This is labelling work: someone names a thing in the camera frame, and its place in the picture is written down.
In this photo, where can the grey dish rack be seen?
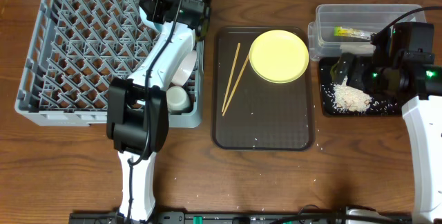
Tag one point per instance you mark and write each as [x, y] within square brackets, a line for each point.
[77, 48]

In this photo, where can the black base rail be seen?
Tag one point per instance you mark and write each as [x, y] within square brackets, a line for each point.
[306, 218]

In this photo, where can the clear plastic bin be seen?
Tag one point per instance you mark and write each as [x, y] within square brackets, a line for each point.
[369, 17]

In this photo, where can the right wooden chopstick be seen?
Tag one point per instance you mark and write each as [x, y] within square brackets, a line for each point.
[236, 85]

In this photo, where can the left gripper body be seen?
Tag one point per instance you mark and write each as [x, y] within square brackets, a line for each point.
[152, 8]

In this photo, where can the pale green cup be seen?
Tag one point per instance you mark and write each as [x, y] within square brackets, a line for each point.
[178, 100]

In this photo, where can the black plastic bin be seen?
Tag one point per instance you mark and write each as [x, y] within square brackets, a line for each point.
[377, 107]

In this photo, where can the yellow plate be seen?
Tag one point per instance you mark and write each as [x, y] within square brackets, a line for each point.
[279, 56]

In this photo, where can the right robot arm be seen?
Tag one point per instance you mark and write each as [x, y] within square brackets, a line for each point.
[422, 116]

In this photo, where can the green snack wrapper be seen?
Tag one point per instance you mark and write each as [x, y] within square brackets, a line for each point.
[341, 31]

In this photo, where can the rice pile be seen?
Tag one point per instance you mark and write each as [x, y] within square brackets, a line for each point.
[350, 98]

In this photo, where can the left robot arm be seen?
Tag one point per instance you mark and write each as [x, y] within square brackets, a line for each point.
[137, 115]

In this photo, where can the dark brown serving tray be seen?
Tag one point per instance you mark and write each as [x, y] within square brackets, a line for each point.
[262, 115]

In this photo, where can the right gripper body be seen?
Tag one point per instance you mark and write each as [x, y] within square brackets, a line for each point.
[380, 77]

